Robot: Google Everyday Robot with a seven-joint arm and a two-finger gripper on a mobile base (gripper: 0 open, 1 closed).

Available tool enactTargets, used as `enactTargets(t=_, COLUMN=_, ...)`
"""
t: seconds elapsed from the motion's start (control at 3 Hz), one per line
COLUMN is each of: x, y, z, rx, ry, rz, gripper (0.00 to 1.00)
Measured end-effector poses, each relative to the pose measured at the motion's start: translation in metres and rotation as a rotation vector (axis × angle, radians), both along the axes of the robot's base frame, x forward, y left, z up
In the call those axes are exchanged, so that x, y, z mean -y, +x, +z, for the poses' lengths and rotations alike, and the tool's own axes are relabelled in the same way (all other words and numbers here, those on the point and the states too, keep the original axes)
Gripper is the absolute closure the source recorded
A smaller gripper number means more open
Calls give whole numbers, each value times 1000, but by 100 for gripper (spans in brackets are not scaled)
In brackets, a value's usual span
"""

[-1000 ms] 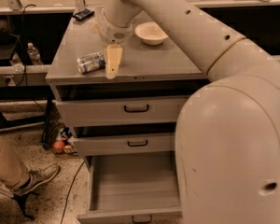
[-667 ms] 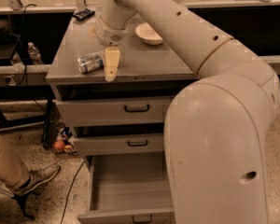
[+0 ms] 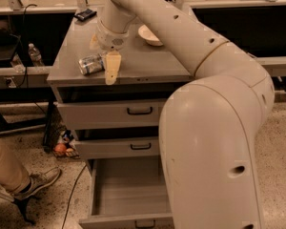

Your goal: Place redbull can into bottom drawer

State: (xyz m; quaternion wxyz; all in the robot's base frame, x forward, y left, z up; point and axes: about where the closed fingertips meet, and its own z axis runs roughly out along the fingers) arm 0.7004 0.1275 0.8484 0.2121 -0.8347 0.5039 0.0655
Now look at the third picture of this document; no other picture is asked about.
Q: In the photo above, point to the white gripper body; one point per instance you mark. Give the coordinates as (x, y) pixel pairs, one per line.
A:
(111, 40)

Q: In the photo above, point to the silver blue redbull can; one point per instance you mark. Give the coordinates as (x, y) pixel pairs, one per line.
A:
(91, 64)

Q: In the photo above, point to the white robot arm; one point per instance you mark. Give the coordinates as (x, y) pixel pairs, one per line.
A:
(207, 127)

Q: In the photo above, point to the grey top drawer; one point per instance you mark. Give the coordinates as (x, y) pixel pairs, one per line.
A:
(112, 114)

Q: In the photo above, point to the grey drawer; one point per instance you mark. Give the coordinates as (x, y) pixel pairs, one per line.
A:
(113, 148)
(112, 114)
(128, 193)

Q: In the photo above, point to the grey drawer cabinet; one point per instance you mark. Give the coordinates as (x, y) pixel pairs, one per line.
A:
(115, 128)

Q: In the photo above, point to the grey middle drawer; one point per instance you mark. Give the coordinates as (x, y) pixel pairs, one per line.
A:
(113, 148)

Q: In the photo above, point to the grey bottom drawer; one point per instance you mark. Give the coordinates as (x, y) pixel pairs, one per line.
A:
(128, 193)

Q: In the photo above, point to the black phone on cabinet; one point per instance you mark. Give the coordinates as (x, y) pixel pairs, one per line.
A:
(85, 15)

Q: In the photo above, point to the white ceramic bowl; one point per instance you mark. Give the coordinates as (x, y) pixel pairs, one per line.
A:
(145, 33)

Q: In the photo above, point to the clear plastic water bottle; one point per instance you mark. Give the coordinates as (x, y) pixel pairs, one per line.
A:
(35, 56)

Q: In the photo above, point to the snack pile on floor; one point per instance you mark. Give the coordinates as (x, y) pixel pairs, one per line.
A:
(65, 146)

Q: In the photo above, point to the grey sneaker shoe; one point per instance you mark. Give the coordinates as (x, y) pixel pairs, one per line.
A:
(39, 182)

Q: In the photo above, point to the person leg khaki trousers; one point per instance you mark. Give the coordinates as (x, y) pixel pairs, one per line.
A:
(14, 177)

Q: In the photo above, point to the black chair base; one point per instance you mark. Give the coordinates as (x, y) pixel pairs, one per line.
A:
(21, 205)

